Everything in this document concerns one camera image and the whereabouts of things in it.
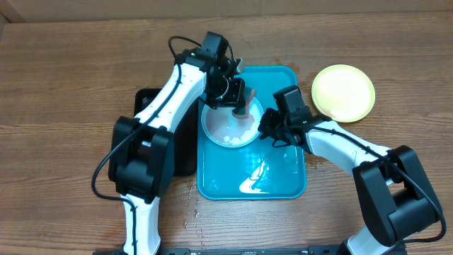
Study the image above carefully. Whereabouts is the teal plastic tray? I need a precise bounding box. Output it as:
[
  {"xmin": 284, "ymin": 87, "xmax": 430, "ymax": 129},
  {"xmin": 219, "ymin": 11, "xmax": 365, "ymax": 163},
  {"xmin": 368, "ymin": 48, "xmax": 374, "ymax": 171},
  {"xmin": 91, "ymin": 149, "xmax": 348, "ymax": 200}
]
[{"xmin": 197, "ymin": 66, "xmax": 306, "ymax": 200}]

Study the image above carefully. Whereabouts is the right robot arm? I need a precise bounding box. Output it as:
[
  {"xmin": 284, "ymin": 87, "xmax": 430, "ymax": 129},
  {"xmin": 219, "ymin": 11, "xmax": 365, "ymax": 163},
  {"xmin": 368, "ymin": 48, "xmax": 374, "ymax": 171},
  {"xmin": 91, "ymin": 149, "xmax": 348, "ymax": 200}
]
[{"xmin": 258, "ymin": 86, "xmax": 447, "ymax": 255}]

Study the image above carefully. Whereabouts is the dark green scrubbing sponge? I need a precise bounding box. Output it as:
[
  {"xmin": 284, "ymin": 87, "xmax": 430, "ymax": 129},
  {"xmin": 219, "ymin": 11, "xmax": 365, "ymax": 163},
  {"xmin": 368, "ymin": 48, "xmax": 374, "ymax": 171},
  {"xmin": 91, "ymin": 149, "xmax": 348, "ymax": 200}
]
[{"xmin": 232, "ymin": 87, "xmax": 256, "ymax": 119}]

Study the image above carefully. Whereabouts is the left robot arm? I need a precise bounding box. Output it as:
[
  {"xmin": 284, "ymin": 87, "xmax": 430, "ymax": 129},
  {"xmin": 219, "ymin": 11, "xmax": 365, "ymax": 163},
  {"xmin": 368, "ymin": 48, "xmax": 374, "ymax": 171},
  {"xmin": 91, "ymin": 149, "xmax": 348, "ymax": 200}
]
[{"xmin": 105, "ymin": 32, "xmax": 254, "ymax": 254}]

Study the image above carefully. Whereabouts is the light blue plate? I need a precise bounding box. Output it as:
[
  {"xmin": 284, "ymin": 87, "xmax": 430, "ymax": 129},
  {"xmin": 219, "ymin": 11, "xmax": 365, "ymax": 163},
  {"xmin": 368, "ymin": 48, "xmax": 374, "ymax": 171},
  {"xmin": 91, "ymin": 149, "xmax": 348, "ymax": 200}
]
[{"xmin": 200, "ymin": 98, "xmax": 264, "ymax": 148}]

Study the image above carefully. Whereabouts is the yellow plate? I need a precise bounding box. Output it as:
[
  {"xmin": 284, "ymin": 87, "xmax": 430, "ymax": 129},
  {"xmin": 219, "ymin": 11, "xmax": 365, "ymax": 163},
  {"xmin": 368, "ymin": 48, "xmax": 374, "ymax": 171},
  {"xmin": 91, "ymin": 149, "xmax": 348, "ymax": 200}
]
[{"xmin": 311, "ymin": 64, "xmax": 376, "ymax": 123}]

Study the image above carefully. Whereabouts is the black plastic tray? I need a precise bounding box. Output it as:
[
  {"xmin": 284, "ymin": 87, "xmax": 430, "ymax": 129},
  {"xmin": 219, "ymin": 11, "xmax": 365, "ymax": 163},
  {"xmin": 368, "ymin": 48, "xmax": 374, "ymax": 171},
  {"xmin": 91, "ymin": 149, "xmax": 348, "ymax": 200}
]
[{"xmin": 134, "ymin": 89, "xmax": 198, "ymax": 176}]

